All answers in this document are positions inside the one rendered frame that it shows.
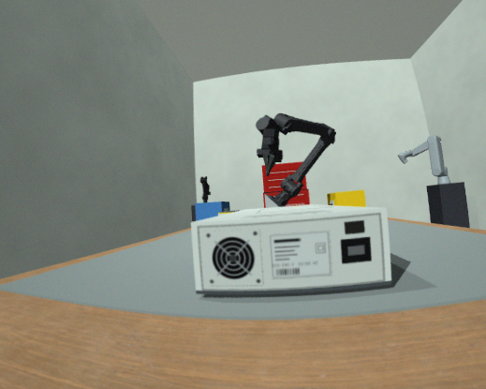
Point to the blue open-top box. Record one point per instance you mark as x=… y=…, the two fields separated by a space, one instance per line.
x=210 y=209

